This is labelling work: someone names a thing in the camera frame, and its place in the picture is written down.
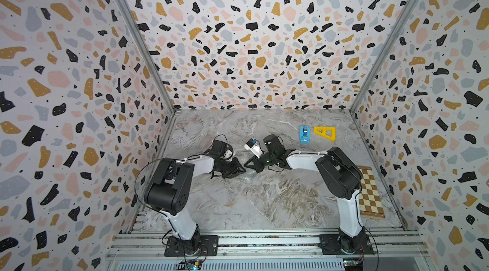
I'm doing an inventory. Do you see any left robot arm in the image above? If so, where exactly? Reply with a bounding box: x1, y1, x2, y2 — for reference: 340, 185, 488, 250
143, 154, 246, 241

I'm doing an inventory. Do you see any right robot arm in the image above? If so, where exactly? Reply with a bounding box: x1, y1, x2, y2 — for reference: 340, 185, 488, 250
244, 144, 363, 239

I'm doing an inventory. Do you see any blue toy car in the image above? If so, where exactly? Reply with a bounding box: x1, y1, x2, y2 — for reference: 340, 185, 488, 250
299, 126, 310, 144

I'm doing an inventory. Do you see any yellow triangular plastic piece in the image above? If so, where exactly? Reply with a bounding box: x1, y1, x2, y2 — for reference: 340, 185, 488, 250
313, 126, 336, 142

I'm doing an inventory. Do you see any wooden chessboard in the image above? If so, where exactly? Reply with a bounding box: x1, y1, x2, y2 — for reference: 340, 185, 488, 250
359, 166, 385, 218

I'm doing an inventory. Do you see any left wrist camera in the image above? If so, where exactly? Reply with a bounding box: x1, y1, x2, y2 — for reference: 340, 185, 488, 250
208, 140, 234, 160

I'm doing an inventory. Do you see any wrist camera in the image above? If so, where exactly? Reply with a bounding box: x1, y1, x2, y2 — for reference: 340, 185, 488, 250
244, 138, 263, 158
208, 140, 234, 160

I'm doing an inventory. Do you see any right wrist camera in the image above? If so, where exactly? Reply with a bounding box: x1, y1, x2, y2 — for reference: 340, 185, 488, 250
244, 138, 263, 158

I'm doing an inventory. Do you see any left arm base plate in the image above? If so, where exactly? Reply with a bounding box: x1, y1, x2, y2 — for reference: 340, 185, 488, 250
164, 235, 219, 258

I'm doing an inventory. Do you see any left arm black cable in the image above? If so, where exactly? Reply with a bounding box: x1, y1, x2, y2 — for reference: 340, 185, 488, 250
133, 158, 169, 211

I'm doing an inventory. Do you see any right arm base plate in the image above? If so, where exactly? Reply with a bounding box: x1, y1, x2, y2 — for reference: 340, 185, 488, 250
318, 231, 376, 255

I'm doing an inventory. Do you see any aluminium mounting rail frame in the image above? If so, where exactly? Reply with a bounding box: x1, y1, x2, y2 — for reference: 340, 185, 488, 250
104, 228, 436, 270

